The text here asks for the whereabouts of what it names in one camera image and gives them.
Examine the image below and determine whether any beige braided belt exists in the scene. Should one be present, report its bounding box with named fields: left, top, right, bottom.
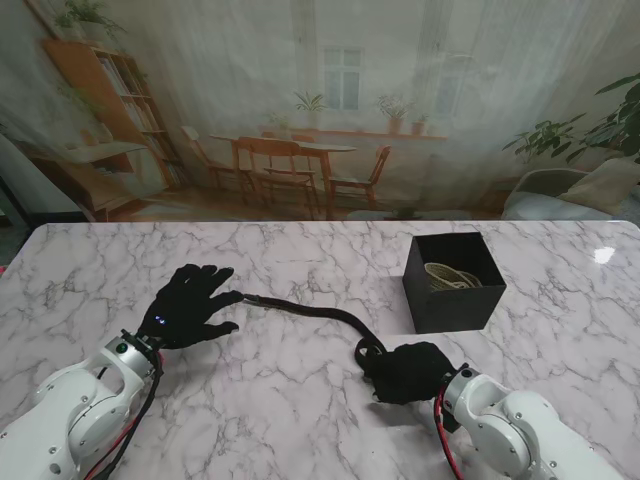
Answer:
left=423, top=262, right=469, bottom=290
left=452, top=269, right=485, bottom=290

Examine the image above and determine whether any dark brown braided belt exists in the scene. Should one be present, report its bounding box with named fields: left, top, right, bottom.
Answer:
left=242, top=293, right=389, bottom=366

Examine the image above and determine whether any printed room scene backdrop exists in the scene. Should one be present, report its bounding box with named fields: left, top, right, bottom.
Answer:
left=0, top=0, right=640, bottom=224

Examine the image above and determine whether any red black arm cable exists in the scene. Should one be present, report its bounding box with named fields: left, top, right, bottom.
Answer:
left=433, top=387, right=466, bottom=480
left=79, top=349, right=167, bottom=480

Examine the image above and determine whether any red black right arm cable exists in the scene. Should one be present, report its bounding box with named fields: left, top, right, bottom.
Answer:
left=433, top=387, right=466, bottom=480

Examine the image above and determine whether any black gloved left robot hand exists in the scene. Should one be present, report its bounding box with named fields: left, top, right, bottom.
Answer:
left=135, top=263, right=247, bottom=350

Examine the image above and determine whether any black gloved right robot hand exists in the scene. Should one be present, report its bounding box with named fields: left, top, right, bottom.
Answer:
left=360, top=341, right=457, bottom=406

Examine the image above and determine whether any black belt storage box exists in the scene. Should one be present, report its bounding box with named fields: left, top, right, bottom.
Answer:
left=401, top=231, right=507, bottom=335

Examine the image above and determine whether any red black left arm cable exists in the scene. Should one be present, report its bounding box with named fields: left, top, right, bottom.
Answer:
left=79, top=349, right=167, bottom=480

